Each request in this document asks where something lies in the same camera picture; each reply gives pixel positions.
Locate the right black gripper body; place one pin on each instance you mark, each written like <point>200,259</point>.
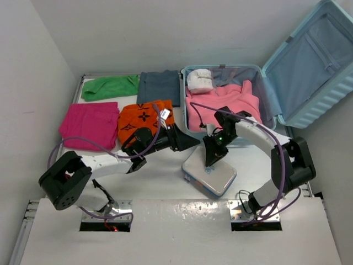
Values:
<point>223,138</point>

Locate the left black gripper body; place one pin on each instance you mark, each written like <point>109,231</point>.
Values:
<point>172,140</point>

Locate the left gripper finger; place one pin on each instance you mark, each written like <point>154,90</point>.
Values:
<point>183,138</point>
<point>187,145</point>

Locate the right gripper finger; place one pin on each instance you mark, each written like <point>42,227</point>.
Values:
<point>220,153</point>
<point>211,149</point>

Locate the white blue case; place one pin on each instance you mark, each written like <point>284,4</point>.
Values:
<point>215,179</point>

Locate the pink hoodie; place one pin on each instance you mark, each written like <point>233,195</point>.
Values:
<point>236,97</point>

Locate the orange black patterned towel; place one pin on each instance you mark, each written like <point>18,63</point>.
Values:
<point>135,116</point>

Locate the white drawstring pouch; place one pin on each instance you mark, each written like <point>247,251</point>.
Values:
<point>200,81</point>

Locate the magenta garment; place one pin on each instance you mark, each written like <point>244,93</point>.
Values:
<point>96,122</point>

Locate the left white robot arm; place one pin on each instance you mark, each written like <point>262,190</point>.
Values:
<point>65,181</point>

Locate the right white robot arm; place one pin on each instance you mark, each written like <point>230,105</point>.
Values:
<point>291,160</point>

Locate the grey blue folded garment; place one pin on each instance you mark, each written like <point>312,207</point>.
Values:
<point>159,86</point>

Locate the green folded cloth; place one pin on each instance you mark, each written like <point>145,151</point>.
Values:
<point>110,87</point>

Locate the light blue hard suitcase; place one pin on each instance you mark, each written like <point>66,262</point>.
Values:
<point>306,76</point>

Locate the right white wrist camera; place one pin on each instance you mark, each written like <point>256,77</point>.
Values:
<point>208,129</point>

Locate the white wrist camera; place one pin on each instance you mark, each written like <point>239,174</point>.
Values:
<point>208,129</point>
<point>163,117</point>

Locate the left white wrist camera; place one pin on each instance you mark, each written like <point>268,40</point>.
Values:
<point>163,117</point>

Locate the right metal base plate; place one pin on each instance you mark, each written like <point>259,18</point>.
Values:
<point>240,213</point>

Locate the metal base plate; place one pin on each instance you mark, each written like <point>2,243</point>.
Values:
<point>240,213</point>
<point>120,211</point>

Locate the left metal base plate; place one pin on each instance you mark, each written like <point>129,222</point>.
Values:
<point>120,211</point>

